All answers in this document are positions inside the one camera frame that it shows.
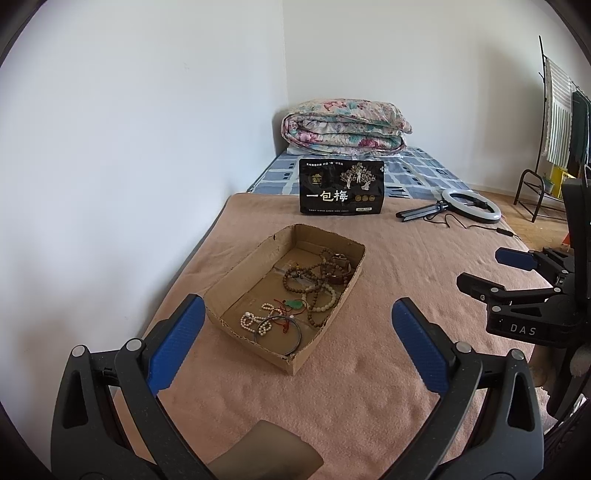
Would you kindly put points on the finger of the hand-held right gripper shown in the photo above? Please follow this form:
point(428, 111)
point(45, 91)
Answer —
point(480, 285)
point(515, 258)

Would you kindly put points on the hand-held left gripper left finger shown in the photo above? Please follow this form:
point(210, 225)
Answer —
point(180, 332)

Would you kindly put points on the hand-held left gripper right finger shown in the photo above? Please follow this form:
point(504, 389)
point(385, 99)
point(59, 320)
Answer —
point(418, 341)

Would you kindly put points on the shallow cardboard box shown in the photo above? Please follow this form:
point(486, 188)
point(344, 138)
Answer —
point(251, 286)

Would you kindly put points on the thin blue bangle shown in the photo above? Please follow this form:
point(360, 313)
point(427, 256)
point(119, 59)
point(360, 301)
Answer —
point(298, 339)

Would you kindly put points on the black metal shoe rack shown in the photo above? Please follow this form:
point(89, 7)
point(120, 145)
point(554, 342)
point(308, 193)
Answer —
point(524, 184)

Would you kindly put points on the yellow box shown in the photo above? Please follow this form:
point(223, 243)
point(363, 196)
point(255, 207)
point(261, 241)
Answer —
point(561, 177)

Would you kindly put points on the black folded tripod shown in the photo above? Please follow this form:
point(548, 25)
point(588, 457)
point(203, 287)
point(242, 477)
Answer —
point(415, 213)

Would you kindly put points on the blue checked bedsheet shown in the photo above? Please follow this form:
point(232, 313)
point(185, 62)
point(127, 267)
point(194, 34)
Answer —
point(415, 173)

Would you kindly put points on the dark hanging clothes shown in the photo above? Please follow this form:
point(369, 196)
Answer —
point(581, 134)

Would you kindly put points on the grey brown flat object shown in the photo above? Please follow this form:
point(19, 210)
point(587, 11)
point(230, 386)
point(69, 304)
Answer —
point(263, 452)

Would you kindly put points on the striped towel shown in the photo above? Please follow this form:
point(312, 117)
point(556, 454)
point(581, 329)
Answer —
point(558, 110)

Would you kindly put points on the black printed snack bag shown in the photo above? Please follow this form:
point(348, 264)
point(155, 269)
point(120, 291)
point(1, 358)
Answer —
point(341, 189)

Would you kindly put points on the black clothes rack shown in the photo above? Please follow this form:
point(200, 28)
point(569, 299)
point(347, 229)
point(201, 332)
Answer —
point(544, 69)

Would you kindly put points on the folded floral quilt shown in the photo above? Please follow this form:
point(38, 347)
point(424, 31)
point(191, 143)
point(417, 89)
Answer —
point(346, 124)

